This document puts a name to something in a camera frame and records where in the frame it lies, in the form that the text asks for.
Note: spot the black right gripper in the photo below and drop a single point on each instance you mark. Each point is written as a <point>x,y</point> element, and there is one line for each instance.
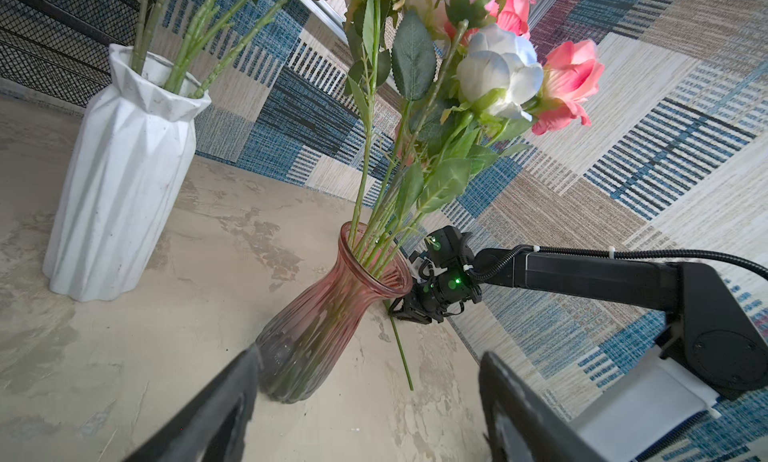
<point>440,286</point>

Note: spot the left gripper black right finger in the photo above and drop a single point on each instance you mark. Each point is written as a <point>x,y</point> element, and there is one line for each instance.
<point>520,425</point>

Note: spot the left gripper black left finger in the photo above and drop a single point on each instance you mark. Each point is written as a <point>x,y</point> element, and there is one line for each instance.
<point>212,426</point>

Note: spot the red ribbed glass vase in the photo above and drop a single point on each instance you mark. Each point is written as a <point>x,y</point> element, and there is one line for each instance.
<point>301,344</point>

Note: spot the white rose stem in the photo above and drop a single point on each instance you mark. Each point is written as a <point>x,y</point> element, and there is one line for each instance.
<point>453,113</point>

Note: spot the dark pink rose stem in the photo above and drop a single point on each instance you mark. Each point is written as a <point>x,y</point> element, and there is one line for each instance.
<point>387,38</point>

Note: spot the large pink rose stem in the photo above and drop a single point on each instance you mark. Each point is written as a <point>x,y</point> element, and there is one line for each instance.
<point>571,75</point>

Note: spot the white ribbed ceramic vase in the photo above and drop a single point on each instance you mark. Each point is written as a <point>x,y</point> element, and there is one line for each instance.
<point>132,153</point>

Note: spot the pink peony double stem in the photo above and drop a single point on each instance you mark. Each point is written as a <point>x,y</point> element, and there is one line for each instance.
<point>205,24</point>

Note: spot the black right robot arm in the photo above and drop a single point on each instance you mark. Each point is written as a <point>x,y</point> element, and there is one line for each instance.
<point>647,355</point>

